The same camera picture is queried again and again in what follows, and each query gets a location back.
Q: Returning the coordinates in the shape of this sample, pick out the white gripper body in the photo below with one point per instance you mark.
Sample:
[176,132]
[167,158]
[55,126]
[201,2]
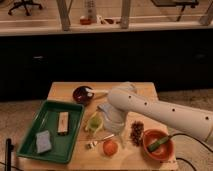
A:
[114,119]

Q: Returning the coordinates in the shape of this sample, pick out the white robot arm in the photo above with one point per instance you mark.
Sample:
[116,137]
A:
[192,121]

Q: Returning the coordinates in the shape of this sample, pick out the orange apple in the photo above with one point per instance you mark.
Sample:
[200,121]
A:
[110,147]

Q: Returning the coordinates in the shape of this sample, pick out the green yellow toy vegetable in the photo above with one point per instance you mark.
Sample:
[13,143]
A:
[94,123]

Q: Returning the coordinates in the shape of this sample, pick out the brown grape bunch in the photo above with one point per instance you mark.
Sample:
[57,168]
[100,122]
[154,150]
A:
[137,129]

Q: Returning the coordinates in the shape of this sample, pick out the white spoon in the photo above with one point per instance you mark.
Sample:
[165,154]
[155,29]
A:
[92,92]

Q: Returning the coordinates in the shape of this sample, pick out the dark red bowl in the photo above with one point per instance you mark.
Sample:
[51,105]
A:
[81,96]

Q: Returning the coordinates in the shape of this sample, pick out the green cucumber piece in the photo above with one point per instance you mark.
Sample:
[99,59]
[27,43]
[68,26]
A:
[154,146]

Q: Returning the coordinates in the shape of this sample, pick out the orange bowl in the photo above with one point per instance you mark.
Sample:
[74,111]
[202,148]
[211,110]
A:
[164,152]

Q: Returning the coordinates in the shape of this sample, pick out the wooden block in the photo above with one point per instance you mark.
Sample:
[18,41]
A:
[63,122]

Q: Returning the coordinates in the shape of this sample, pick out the green plastic tray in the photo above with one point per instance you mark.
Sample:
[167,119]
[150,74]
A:
[46,119]

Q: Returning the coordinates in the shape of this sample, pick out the blue sponge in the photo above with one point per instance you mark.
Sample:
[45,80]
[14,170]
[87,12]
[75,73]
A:
[43,142]

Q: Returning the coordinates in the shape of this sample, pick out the office chair base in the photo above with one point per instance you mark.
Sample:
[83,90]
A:
[25,4]

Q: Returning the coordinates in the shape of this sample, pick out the black post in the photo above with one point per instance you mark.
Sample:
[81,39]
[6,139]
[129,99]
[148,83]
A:
[8,152]

